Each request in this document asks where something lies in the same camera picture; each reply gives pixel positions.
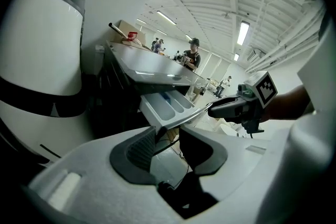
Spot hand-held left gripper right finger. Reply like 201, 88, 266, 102
180, 127, 288, 224

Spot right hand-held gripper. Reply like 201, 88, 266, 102
208, 71, 278, 134

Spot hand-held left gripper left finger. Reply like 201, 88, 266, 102
28, 125, 184, 224

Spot white detergent drawer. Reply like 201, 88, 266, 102
139, 91, 214, 136

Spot person's right forearm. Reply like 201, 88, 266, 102
262, 85, 314, 123

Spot large open cardboard box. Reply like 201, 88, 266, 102
110, 19, 153, 52

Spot white ceiling pipes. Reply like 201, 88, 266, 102
245, 5, 325, 74

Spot black washing machine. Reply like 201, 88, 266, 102
101, 39, 211, 129

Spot metal tube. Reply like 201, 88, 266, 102
108, 23, 129, 39

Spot white and black rounded appliance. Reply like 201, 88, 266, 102
0, 0, 95, 166

